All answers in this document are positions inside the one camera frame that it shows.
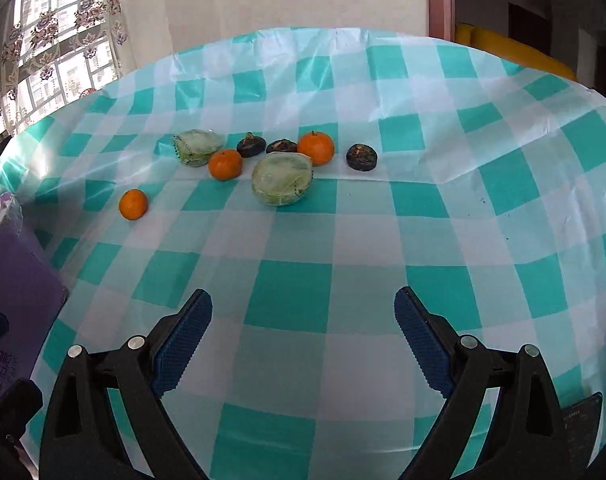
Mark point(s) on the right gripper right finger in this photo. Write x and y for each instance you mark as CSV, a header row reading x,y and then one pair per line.
x,y
526,437

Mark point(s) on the dark mushroom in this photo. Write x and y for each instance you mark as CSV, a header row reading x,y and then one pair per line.
x,y
361,157
251,145
282,146

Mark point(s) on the purple cardboard box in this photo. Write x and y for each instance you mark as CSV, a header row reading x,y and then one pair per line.
x,y
31,294

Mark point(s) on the green fruit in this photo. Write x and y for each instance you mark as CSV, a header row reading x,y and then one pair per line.
x,y
282,178
195,147

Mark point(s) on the yellow chair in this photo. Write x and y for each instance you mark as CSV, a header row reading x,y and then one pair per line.
x,y
511,50

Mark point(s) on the orange mandarin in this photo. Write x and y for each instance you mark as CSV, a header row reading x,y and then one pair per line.
x,y
225,165
317,146
133,204

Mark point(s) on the teal checkered plastic tablecloth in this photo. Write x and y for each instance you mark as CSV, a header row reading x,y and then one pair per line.
x,y
488,199

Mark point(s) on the floral lace curtain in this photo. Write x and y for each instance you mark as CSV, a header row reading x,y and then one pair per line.
x,y
53,52

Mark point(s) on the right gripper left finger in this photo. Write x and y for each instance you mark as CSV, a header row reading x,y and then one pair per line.
x,y
81,437

